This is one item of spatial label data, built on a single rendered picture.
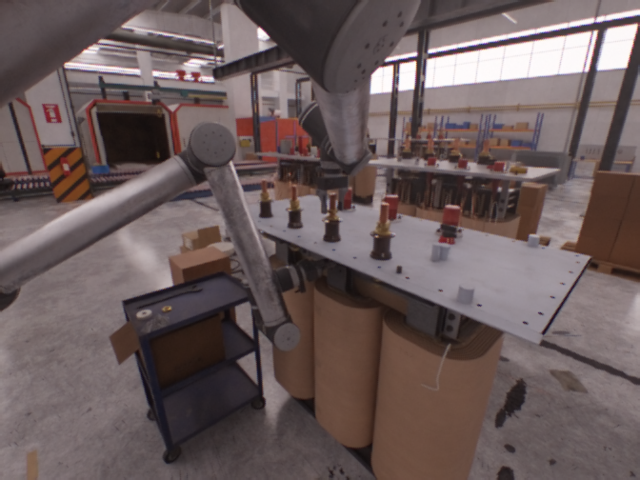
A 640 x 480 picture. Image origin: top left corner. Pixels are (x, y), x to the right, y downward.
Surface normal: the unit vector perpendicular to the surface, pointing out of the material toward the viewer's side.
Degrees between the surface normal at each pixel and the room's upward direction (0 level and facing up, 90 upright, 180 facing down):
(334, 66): 141
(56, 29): 129
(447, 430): 90
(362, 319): 90
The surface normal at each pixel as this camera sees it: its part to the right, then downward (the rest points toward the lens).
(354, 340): -0.29, 0.32
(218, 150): 0.45, 0.02
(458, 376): 0.00, 0.33
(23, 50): 0.70, 0.70
